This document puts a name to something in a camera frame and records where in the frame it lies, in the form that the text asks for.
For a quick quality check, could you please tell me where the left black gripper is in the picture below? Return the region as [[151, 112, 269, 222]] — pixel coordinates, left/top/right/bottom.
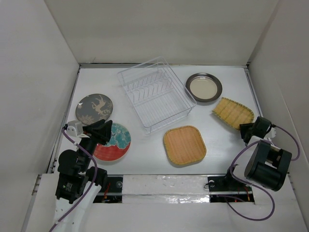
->
[[77, 118, 112, 170]]

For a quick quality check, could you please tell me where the yellow woven bamboo plate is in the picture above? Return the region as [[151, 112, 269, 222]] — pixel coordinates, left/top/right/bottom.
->
[[212, 97, 254, 131]]

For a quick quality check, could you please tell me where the dark rimmed cream plate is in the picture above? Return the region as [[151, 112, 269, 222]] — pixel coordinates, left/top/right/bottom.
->
[[185, 72, 223, 103]]

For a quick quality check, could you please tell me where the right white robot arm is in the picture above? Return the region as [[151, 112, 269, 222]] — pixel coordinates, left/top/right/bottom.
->
[[223, 116, 292, 191]]

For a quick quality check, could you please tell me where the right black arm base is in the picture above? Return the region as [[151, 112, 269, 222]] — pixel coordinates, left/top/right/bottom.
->
[[204, 175, 254, 203]]

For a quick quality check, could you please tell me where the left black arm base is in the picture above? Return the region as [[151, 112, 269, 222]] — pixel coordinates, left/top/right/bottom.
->
[[93, 175, 123, 203]]

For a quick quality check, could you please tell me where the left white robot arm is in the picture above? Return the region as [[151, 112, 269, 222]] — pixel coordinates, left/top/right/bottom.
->
[[50, 119, 112, 232]]

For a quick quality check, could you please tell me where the grey deer pattern plate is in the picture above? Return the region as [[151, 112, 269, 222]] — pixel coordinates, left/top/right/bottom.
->
[[75, 94, 113, 125]]

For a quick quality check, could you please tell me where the red and teal plate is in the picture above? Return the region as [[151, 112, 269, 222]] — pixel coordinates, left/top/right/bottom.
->
[[94, 123, 131, 162]]

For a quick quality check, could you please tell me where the square woven bamboo tray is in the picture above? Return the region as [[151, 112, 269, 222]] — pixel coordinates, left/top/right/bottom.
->
[[163, 126, 207, 166]]

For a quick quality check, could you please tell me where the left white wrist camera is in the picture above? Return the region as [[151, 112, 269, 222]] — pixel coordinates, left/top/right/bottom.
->
[[64, 120, 84, 137]]

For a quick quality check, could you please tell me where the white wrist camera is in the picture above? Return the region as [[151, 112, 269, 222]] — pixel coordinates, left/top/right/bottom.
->
[[64, 120, 84, 137], [245, 128, 277, 146]]

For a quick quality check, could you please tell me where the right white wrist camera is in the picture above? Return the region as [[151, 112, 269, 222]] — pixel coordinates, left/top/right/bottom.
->
[[245, 128, 277, 146]]

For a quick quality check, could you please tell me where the white wire dish rack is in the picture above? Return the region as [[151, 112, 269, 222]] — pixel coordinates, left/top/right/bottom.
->
[[117, 57, 197, 134]]

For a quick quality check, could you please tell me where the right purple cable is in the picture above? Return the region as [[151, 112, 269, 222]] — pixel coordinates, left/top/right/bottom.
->
[[228, 125, 301, 222]]

